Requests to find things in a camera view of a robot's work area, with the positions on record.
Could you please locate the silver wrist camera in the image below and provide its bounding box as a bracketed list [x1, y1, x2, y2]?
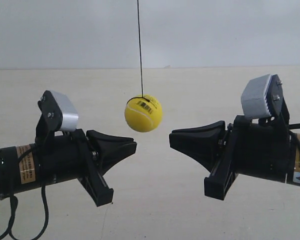
[36, 90, 80, 153]
[240, 73, 290, 126]

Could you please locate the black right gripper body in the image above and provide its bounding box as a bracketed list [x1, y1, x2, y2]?
[204, 115, 296, 200]

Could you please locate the yellow tennis ball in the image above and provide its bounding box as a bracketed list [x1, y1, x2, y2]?
[124, 94, 163, 133]

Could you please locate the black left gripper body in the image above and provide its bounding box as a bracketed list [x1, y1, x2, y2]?
[34, 129, 114, 207]

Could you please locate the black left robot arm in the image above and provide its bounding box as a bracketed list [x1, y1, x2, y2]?
[0, 129, 137, 207]

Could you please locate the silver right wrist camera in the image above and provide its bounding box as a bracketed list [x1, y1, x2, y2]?
[240, 73, 290, 126]

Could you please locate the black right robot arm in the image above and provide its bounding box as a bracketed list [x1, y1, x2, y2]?
[169, 115, 300, 201]

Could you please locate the black hanging string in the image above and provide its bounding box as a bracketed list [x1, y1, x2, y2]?
[136, 0, 145, 97]

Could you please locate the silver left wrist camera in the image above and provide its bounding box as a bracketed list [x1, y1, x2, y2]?
[36, 90, 80, 153]

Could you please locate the black left camera cable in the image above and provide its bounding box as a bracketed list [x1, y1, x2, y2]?
[0, 143, 50, 240]

